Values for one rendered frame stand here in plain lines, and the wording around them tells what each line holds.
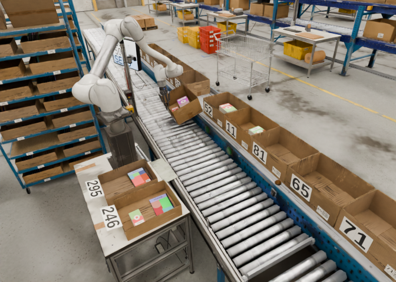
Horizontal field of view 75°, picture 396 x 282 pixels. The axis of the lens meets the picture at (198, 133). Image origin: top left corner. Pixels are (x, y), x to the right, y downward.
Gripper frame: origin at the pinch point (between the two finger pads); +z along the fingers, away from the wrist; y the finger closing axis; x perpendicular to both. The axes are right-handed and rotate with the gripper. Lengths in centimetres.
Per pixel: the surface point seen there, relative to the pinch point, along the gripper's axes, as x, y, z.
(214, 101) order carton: 19.7, -44.7, 5.4
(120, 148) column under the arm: 46, 59, 18
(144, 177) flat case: 65, 49, 40
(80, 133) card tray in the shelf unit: -66, 89, 15
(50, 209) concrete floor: -48, 139, 84
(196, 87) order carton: -15.7, -42.9, -9.5
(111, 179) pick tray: 51, 72, 39
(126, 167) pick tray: 52, 58, 33
